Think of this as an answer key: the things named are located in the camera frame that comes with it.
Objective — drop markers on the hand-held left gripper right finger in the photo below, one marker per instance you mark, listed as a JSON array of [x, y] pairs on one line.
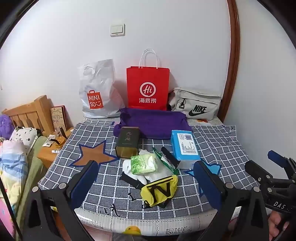
[[208, 183]]

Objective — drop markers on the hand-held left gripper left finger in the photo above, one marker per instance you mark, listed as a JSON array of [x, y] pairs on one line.
[[84, 183]]

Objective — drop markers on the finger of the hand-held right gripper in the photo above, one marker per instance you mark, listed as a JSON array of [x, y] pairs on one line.
[[255, 169], [276, 157]]

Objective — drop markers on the yellow and black pouch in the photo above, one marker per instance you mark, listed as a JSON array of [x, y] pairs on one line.
[[161, 190]]

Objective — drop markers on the green wipes packet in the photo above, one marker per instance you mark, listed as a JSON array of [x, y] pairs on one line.
[[159, 157]]

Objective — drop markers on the green tissue packet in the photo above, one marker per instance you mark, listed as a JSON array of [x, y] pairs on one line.
[[143, 164]]

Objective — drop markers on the white tissue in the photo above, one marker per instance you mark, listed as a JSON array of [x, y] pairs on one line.
[[144, 153]]

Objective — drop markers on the purple fabric tray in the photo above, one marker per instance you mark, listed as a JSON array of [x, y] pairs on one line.
[[157, 125]]

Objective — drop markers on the person's right hand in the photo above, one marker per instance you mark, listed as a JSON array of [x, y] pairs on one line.
[[276, 223]]

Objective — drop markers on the grey checked tablecloth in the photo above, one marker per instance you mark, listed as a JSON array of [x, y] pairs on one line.
[[115, 197]]

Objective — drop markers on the blue tissue pack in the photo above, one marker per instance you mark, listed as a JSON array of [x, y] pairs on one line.
[[185, 146]]

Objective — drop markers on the wooden nightstand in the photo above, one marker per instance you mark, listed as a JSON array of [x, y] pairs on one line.
[[48, 157]]

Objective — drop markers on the golden desk ornament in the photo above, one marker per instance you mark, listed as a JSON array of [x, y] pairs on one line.
[[59, 140]]

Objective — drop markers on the green bed cover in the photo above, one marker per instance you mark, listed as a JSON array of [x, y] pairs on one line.
[[34, 166]]

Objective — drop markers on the dark tea tin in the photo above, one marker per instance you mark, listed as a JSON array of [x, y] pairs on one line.
[[127, 141]]

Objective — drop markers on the patterned book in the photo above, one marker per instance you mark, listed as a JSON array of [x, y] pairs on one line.
[[59, 118]]

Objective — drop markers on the pastel blanket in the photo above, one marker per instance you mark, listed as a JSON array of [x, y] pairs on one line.
[[12, 166]]

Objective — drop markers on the grey waist bag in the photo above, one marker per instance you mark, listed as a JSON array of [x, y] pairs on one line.
[[196, 102]]

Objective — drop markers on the wooden headboard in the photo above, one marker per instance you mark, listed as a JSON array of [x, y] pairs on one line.
[[27, 111]]

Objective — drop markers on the white plastic shopping bag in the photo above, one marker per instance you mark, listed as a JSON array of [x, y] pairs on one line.
[[99, 88]]

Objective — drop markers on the purple plush toy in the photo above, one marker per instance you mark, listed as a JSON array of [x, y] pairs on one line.
[[5, 126]]

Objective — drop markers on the red paper bag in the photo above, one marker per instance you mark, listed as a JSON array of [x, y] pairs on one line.
[[148, 78]]

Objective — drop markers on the brown wooden door frame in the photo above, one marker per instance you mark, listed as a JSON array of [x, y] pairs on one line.
[[232, 58]]

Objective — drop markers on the white light switch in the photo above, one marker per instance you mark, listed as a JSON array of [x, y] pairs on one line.
[[117, 30]]

